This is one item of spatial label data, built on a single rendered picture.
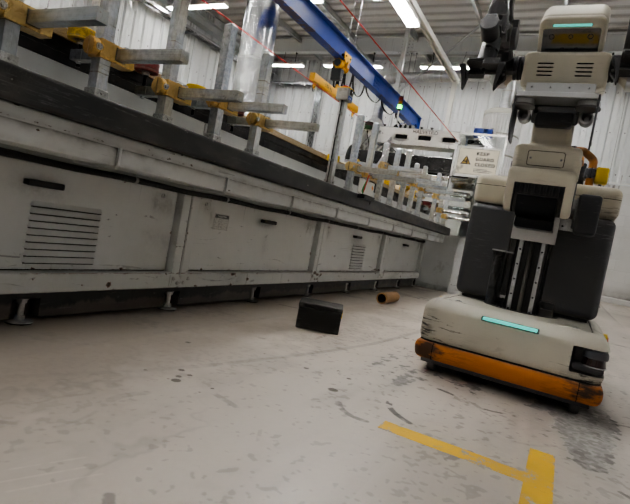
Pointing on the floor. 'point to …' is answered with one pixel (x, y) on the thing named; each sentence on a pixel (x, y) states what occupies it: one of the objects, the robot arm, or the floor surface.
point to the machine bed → (155, 224)
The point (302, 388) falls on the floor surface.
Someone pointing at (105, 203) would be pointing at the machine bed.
